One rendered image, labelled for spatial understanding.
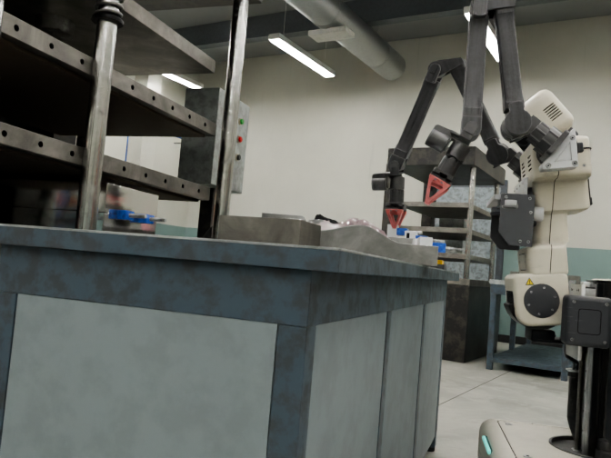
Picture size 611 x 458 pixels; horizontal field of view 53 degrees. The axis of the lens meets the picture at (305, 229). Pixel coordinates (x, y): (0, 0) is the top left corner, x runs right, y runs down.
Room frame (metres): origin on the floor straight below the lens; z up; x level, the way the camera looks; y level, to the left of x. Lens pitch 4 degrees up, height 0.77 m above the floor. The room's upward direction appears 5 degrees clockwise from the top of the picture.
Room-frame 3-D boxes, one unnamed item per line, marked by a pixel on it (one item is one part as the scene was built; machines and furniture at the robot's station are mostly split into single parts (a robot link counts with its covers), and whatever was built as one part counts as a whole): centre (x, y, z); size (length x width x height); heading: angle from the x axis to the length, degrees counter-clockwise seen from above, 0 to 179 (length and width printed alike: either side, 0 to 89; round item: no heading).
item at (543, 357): (6.20, -2.46, 0.46); 1.90 x 0.70 x 0.92; 150
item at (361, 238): (1.86, -0.13, 0.86); 0.50 x 0.26 x 0.11; 88
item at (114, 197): (1.98, 0.77, 0.87); 0.50 x 0.27 x 0.17; 71
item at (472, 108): (1.83, -0.47, 1.40); 0.11 x 0.06 x 0.43; 169
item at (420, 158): (6.75, -1.57, 1.03); 1.54 x 0.94 x 2.06; 150
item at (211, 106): (2.66, 0.42, 0.74); 0.30 x 0.22 x 1.47; 161
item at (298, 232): (1.46, 0.08, 0.84); 0.20 x 0.15 x 0.07; 71
